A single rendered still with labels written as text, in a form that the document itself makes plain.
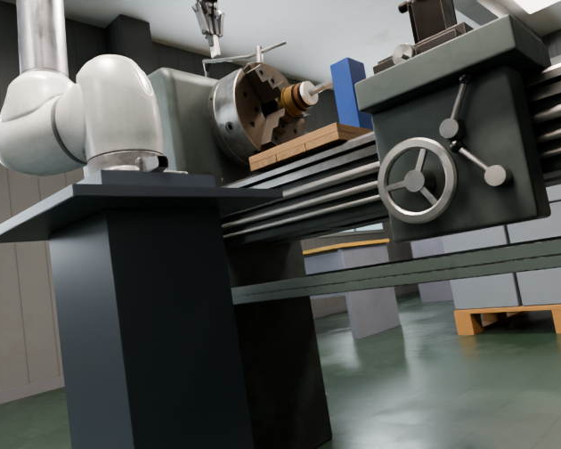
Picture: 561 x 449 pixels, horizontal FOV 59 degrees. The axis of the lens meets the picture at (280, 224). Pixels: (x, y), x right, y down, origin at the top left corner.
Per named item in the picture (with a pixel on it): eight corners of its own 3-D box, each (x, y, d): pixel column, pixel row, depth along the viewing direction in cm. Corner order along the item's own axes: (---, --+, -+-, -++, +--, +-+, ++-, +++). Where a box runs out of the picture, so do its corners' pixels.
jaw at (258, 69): (256, 109, 153) (234, 74, 148) (264, 102, 156) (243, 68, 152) (281, 95, 145) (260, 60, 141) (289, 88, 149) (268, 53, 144)
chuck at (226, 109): (215, 155, 145) (213, 58, 152) (288, 175, 167) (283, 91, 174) (235, 146, 139) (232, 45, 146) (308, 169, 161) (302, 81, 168)
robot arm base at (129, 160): (119, 168, 86) (116, 138, 87) (67, 197, 101) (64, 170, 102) (203, 173, 100) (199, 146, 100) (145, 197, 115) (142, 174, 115)
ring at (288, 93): (272, 87, 147) (294, 76, 141) (292, 93, 154) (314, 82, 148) (276, 118, 146) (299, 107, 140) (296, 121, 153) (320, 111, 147)
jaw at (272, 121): (269, 126, 156) (264, 159, 151) (257, 118, 153) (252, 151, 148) (295, 114, 148) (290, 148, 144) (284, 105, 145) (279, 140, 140)
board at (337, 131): (250, 171, 135) (248, 157, 135) (329, 176, 161) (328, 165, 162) (338, 138, 115) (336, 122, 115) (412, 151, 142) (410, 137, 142)
